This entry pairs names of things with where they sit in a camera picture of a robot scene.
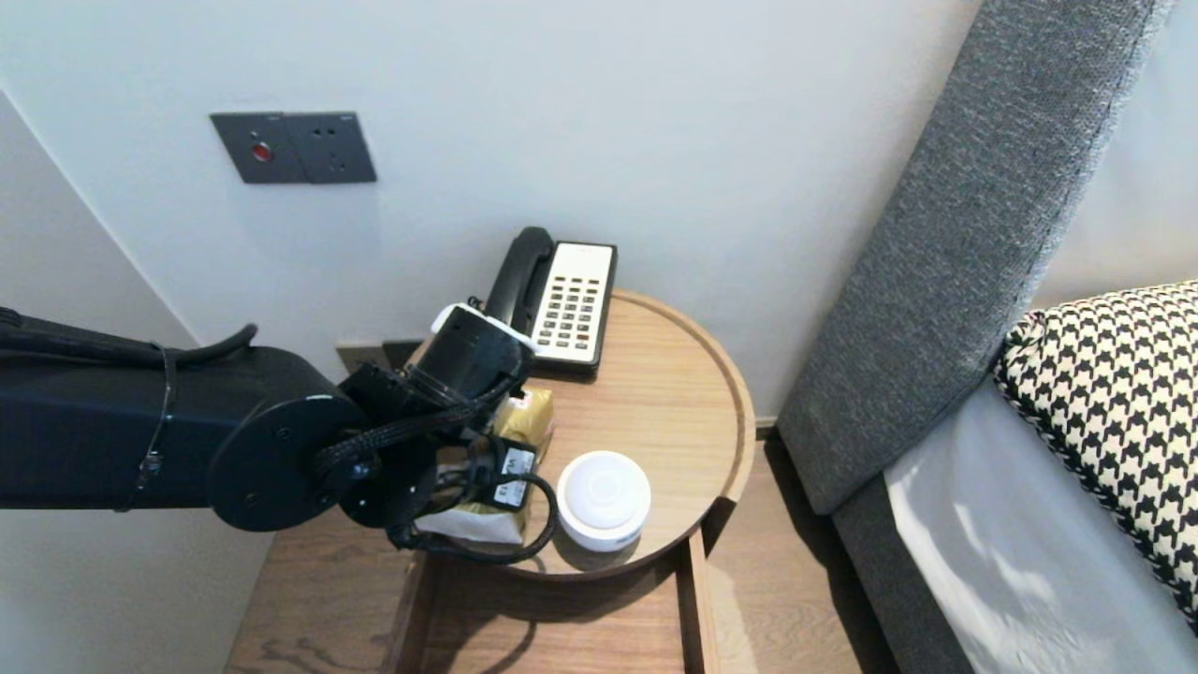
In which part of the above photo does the gold tissue pack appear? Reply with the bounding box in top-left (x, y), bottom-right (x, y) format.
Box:
top-left (416, 387), bottom-right (556, 546)

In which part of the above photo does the white round lidded container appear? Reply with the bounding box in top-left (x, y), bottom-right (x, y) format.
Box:
top-left (555, 449), bottom-right (652, 551)

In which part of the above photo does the curved-front wooden drawer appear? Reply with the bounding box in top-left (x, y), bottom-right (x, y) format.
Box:
top-left (379, 524), bottom-right (722, 674)

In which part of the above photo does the round wooden side table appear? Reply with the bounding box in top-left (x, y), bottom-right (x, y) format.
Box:
top-left (379, 288), bottom-right (757, 581)

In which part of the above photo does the black telephone base white keypad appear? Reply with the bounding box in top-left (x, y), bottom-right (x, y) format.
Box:
top-left (510, 240), bottom-right (619, 379)

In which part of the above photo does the black telephone handset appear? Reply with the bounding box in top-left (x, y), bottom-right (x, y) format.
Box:
top-left (485, 227), bottom-right (555, 329)

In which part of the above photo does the grey fabric headboard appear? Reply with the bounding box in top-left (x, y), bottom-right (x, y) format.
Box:
top-left (777, 0), bottom-right (1176, 518)

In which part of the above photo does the white bed sheet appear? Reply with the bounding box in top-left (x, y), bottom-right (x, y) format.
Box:
top-left (883, 374), bottom-right (1198, 674)

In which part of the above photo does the black white houndstooth pillow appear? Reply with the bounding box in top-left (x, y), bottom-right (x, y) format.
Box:
top-left (992, 281), bottom-right (1198, 637)

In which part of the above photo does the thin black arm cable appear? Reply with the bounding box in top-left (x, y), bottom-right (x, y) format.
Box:
top-left (388, 468), bottom-right (560, 565)

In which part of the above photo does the small grey wall outlet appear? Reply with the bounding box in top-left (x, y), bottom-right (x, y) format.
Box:
top-left (336, 343), bottom-right (389, 375)

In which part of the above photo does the dark grey wall socket plate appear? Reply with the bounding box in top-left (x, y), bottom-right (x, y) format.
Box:
top-left (282, 111), bottom-right (378, 183)

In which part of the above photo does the grey fabric bed frame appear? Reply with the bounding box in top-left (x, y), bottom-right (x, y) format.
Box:
top-left (831, 477), bottom-right (979, 674)

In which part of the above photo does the dark grey red-button wall switch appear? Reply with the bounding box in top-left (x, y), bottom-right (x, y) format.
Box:
top-left (211, 111), bottom-right (308, 184)

